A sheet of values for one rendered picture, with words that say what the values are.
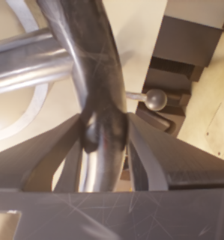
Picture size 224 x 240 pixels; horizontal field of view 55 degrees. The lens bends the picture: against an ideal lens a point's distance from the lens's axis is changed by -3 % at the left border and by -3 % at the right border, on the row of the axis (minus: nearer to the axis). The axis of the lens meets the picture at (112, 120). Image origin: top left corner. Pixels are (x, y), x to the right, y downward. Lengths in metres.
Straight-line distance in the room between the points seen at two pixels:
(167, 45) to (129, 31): 0.72
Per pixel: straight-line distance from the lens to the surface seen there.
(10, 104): 0.27
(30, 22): 0.24
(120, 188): 1.59
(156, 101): 0.33
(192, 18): 1.05
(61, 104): 0.38
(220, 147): 0.89
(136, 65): 0.35
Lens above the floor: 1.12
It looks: 7 degrees down
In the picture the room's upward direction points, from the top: 81 degrees counter-clockwise
